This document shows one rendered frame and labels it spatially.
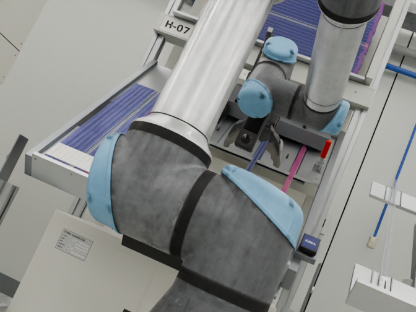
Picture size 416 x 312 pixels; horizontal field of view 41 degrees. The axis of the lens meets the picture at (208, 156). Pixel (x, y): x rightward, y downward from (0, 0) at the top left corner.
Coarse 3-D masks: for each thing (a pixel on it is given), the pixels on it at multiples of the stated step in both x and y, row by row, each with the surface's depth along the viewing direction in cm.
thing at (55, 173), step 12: (36, 156) 132; (36, 168) 134; (48, 168) 133; (60, 168) 132; (72, 168) 131; (48, 180) 135; (60, 180) 133; (72, 180) 132; (84, 180) 130; (72, 192) 134; (84, 192) 132; (288, 264) 120
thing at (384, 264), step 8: (392, 184) 149; (392, 192) 145; (392, 200) 141; (392, 208) 138; (392, 216) 135; (392, 224) 132; (384, 240) 127; (384, 248) 124; (384, 256) 121; (384, 264) 119; (384, 272) 116
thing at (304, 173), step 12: (156, 72) 186; (168, 72) 188; (132, 84) 176; (144, 84) 178; (156, 84) 179; (228, 120) 170; (216, 132) 163; (228, 132) 164; (216, 144) 159; (288, 144) 166; (300, 144) 168; (240, 156) 163; (252, 156) 157; (264, 156) 158; (288, 156) 161; (312, 156) 164; (264, 168) 161; (276, 168) 155; (288, 168) 156; (300, 168) 157; (312, 168) 158; (324, 168) 160; (300, 180) 160; (312, 180) 153
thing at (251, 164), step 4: (264, 144) 161; (260, 148) 159; (264, 148) 160; (256, 152) 157; (260, 152) 157; (256, 156) 155; (252, 160) 153; (256, 160) 153; (252, 164) 151; (248, 168) 149; (252, 168) 150
